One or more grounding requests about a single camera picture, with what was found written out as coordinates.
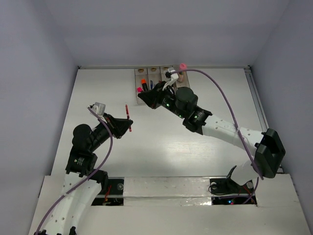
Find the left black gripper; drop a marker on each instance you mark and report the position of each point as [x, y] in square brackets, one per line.
[119, 126]

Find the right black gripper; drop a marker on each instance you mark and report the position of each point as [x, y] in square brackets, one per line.
[152, 97]

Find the orange highlighter marker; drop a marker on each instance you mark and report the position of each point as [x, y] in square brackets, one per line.
[144, 85]

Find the red slim pen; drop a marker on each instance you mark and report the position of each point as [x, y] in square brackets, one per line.
[128, 116]

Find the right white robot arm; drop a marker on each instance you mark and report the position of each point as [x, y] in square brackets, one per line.
[203, 122]

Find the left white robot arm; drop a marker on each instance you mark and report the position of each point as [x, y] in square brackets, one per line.
[83, 181]

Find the clear four-compartment organizer tray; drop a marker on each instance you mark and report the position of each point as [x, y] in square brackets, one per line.
[149, 77]

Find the pink-capped glue stick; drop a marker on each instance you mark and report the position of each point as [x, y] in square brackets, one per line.
[182, 72]

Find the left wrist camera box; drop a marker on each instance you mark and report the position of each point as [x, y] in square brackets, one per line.
[97, 108]

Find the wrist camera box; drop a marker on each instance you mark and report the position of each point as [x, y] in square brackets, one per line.
[172, 77]
[97, 108]

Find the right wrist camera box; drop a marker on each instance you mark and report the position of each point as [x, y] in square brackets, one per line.
[172, 77]

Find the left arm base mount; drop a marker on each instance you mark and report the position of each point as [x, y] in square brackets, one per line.
[112, 195]

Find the aluminium side rail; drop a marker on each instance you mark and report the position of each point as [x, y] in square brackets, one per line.
[262, 117]

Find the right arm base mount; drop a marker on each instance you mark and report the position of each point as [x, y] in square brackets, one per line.
[231, 194]

